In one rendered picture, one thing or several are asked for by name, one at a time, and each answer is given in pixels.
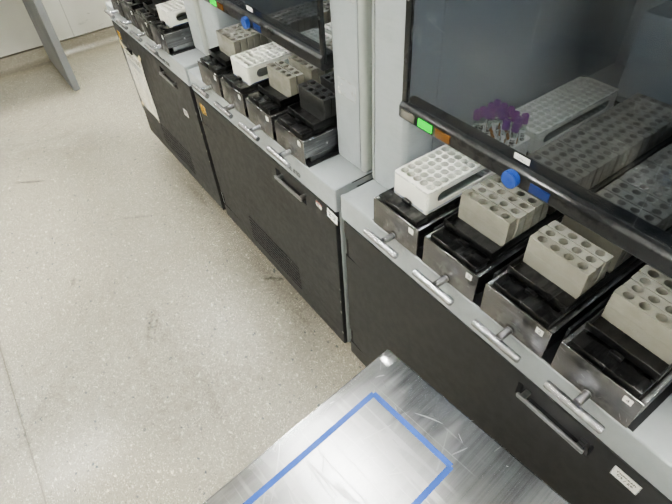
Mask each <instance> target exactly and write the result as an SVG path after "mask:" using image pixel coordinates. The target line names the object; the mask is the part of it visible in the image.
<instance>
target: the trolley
mask: <svg viewBox="0 0 672 504"><path fill-rule="evenodd" d="M202 504H570V503H569V502H568V501H567V500H565V499H564V498H563V497H562V496H561V495H559V494H558V493H557V492H556V491H555V490H554V489H552V488H551V487H550V486H549V485H548V484H546V483H545V482H544V481H543V480H542V479H541V478H539V477H538V476H537V475H536V474H535V473H534V472H532V471H531V470H530V469H529V468H528V467H526V466H525V465H524V464H523V463H522V462H521V461H519V460H518V459H517V458H516V457H515V456H514V455H512V454H511V453H510V452H509V451H508V450H506V449H505V448H504V447H503V446H502V445H501V444H499V443H498V442H497V441H496V440H495V439H494V438H492V437H491V436H490V435H489V434H488V433H486V432H485V431H484V430H483V429H482V428H481V427H479V426H478V425H477V424H476V423H475V422H473V421H472V420H471V419H470V418H469V417H468V416H466V415H465V414H464V413H463V412H462V411H461V410H459V409H458V408H457V407H456V406H455V405H453V404H452V403H451V402H450V401H449V400H448V399H446V398H445V397H444V396H443V395H442V394H441V393H439V392H438V391H437V390H436V389H435V388H433V387H432V386H431V385H430V384H429V383H428V382H426V381H425V380H424V379H423V378H422V377H420V376H419V375H418V374H417V373H416V372H415V371H413V370H412V369H411V368H410V367H409V366H408V365H406V364H405V363H404V362H403V361H402V360H400V359H399V358H398V357H397V356H396V355H395V354H393V353H392V352H391V351H390V350H388V349H387V350H386V351H385V352H383V353H382V354H381V355H380V356H379V357H377V358H376V359H375V360H374V361H373V362H371V363H370V364H369V365H368V366H367V367H365V368H364V369H363V370H362V371H361V372H359V373H358V374H357V375H356V376H355V377H353V378H352V379H351V380H350V381H349V382H347V383H346V384H345V385H344V386H343V387H341V388H340V389H339V390H338V391H337V392H335V393H334V394H333V395H332V396H331V397H329V398H328V399H327V400H326V401H325V402H323V403H322V404H321V405H320V406H319V407H317V408H316V409H315V410H314V411H313V412H311V413H310V414H309V415H308V416H307V417H305V418H304V419H303V420H302V421H301V422H299V423H298V424H297V425H296V426H295V427H293V428H292V429H291V430H290V431H289V432H287V433H286V434H285V435H284V436H283V437H281V438H280V439H279V440H278V441H277V442H275V443H274V444H273V445H272V446H271V447H269V448H268V449H267V450H266V451H265V452H263V453H262V454H261V455H260V456H259V457H257V458H256V459H255V460H254V461H253V462H251V463H250V464H249V465H248V466H247V467H245V468H244V469H243V470H242V471H241V472H239V473H238V474H237V475H236V476H235V477H233V478H232V479H231V480H230V481H229V482H227V483H226V484H225V485H224V486H223V487H221V488H220V489H219V490H218V491H216V492H215V493H214V494H213V495H212V496H210V497H209V498H208V499H207V500H206V501H204V502H203V503H202Z"/></svg>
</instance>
